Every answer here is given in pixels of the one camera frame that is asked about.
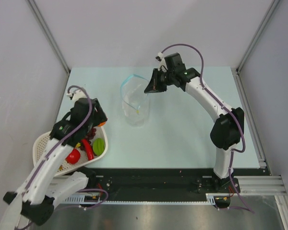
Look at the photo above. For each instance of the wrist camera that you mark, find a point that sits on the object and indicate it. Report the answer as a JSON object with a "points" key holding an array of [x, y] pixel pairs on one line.
{"points": [[76, 95], [161, 60]]}

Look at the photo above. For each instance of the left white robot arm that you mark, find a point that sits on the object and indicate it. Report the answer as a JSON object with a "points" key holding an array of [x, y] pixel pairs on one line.
{"points": [[33, 199]]}

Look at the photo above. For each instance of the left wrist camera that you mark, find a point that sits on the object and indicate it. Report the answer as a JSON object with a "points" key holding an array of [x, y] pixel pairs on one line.
{"points": [[76, 95]]}

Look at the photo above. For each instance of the green fake mango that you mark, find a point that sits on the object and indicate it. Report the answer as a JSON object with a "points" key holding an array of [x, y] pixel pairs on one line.
{"points": [[98, 146]]}

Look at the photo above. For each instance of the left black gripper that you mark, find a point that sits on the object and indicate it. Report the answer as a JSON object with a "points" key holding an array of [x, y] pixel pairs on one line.
{"points": [[100, 116]]}

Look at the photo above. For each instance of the red fake chili pepper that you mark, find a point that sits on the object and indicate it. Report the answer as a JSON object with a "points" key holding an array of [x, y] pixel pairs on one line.
{"points": [[88, 149]]}

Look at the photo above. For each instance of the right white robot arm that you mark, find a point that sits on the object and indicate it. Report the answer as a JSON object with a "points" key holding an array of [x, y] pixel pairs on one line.
{"points": [[228, 121]]}

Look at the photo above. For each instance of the left aluminium corner post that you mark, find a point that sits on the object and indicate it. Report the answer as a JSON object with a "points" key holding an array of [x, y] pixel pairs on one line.
{"points": [[48, 34]]}

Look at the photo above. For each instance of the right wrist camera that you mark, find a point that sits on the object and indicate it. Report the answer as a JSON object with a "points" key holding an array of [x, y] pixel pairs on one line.
{"points": [[161, 60]]}

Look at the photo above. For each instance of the orange fake fruit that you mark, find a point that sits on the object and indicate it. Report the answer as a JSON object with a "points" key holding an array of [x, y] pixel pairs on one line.
{"points": [[102, 124]]}

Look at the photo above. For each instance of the clear zip top bag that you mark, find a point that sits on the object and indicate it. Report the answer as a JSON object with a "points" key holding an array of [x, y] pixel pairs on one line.
{"points": [[135, 103]]}

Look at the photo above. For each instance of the white slotted cable duct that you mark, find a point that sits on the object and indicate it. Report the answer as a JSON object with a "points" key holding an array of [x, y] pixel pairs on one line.
{"points": [[93, 200]]}

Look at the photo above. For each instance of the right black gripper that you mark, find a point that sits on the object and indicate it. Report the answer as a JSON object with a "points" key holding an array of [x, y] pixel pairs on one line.
{"points": [[154, 86]]}

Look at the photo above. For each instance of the aluminium corner post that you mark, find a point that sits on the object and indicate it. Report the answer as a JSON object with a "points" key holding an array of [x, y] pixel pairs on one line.
{"points": [[258, 33], [48, 34]]}

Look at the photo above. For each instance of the red fake apple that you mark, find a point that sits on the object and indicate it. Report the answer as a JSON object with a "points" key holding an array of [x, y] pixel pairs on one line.
{"points": [[73, 157]]}

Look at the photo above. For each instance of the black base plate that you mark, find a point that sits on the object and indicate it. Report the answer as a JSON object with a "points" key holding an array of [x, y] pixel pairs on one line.
{"points": [[159, 185]]}

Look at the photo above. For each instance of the dark fake grape bunch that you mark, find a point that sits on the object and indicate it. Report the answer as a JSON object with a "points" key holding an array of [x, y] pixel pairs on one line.
{"points": [[91, 134]]}

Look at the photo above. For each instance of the white perforated plastic basket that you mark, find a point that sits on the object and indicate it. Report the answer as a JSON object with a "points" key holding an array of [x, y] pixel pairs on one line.
{"points": [[65, 168]]}

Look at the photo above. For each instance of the right aluminium corner post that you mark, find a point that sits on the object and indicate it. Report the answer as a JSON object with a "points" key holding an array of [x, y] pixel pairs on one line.
{"points": [[258, 33]]}

